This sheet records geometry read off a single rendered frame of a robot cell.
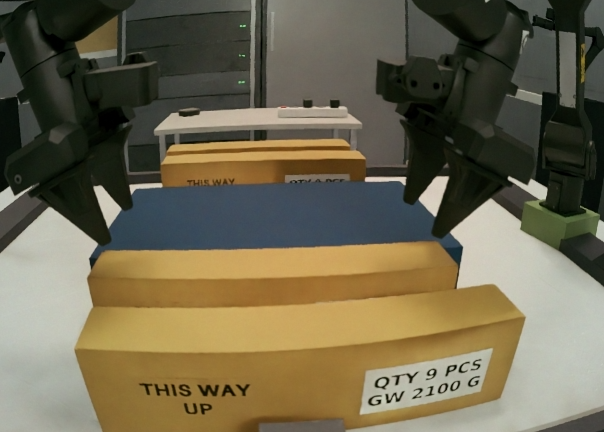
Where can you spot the brown cardboard carton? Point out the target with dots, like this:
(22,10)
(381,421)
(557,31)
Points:
(263,167)
(370,362)
(268,277)
(259,146)

